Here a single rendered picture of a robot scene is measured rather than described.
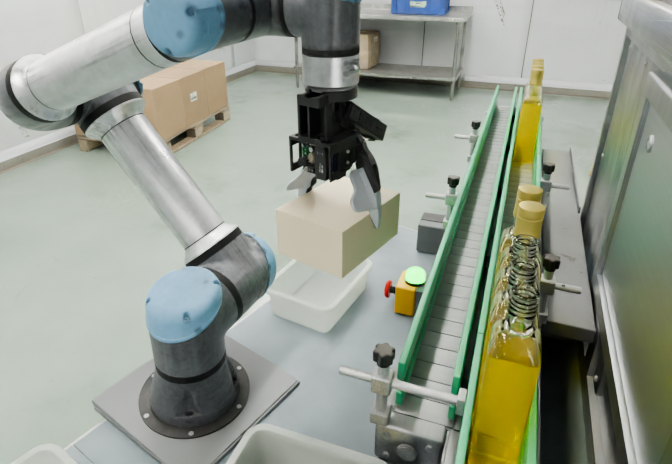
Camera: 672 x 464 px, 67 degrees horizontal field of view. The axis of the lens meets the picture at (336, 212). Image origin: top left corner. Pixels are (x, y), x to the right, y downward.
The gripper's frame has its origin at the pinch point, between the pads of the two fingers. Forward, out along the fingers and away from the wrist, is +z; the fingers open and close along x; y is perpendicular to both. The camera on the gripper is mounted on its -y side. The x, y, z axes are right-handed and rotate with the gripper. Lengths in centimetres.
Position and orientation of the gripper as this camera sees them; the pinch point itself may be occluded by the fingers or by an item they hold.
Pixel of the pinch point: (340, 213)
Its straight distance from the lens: 78.0
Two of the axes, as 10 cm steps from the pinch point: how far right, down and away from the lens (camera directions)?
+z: 0.0, 8.9, 4.6
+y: -5.8, 3.7, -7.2
